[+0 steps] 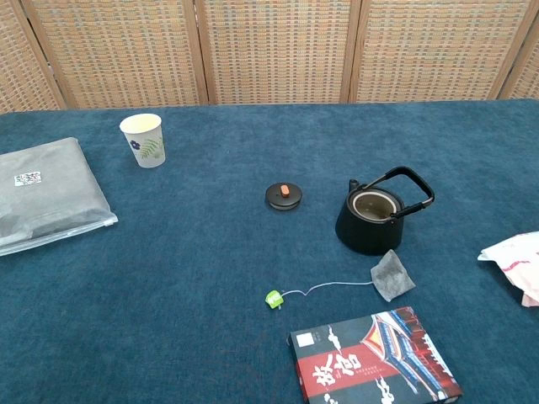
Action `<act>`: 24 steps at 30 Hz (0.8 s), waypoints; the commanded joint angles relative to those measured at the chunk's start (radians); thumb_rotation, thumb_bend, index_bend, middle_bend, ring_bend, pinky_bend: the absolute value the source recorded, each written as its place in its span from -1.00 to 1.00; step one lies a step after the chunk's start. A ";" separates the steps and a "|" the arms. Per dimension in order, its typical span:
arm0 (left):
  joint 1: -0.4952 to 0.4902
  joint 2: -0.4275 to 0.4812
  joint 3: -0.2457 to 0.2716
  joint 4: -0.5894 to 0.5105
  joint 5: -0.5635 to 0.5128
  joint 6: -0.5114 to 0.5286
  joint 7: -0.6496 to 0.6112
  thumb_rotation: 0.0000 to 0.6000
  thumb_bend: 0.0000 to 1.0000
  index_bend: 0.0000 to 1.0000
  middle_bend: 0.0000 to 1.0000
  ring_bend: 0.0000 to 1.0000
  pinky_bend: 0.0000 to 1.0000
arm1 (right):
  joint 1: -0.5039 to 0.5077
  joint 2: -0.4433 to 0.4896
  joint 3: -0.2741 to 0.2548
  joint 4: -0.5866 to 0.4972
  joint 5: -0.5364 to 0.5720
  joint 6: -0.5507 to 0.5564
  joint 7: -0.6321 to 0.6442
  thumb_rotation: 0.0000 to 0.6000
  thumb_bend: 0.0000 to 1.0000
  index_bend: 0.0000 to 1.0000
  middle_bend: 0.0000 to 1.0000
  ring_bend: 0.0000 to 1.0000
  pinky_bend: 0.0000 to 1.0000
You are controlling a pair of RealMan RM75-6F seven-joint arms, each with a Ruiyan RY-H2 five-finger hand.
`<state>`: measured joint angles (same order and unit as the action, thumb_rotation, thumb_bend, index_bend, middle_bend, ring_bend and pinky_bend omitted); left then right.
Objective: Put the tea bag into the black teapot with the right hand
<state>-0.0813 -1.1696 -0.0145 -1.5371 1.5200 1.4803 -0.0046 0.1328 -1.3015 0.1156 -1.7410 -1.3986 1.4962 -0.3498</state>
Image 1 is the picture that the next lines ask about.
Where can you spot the grey tea bag green tag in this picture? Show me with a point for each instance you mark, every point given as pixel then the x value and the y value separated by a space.
pixel 391 275

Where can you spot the black teapot lid orange knob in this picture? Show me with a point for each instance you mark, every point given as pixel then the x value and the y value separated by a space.
pixel 283 198

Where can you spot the blue carpet table cloth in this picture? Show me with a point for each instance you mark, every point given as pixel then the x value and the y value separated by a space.
pixel 189 273

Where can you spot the white floral paper cup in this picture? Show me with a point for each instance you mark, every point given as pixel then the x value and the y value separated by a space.
pixel 147 147

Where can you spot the woven wicker folding screen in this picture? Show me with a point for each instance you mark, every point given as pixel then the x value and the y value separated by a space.
pixel 273 50

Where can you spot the black red printed book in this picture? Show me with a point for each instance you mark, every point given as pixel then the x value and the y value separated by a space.
pixel 362 370

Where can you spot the grey plastic zip package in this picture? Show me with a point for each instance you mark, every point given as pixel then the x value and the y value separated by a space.
pixel 50 198

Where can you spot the white pink cloth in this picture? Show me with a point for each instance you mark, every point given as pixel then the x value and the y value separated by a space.
pixel 518 261

